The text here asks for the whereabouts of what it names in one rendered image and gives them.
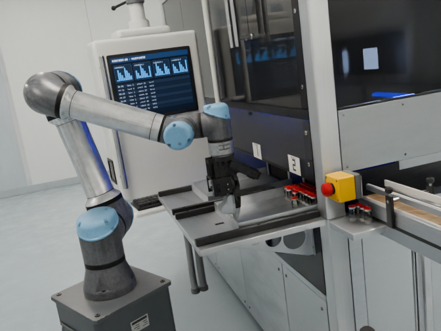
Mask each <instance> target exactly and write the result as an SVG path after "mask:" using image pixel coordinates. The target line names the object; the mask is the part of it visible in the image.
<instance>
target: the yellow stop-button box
mask: <svg viewBox="0 0 441 331"><path fill-rule="evenodd" d="M325 179H326V182H327V183H330V184H331V186H332V187H333V195H332V196H329V197H328V198H330V199H332V200H334V201H336V202H339V203H342V202H348V201H351V200H355V199H359V198H362V191H361V182H360V174H359V173H355V172H353V171H349V170H342V171H338V172H334V173H328V174H326V175H325Z"/></svg>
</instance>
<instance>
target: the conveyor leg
mask: <svg viewBox="0 0 441 331"><path fill-rule="evenodd" d="M411 264H412V277H413V301H414V314H415V331H434V313H433V297H432V268H431V259H429V258H427V257H425V256H423V255H421V254H419V253H417V252H415V251H413V250H411Z"/></svg>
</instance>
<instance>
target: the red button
mask: <svg viewBox="0 0 441 331"><path fill-rule="evenodd" d="M321 192H322V194H323V195H324V196H325V197H329V196H332V195H333V187H332V186H331V184H330V183H323V184H322V185H321Z"/></svg>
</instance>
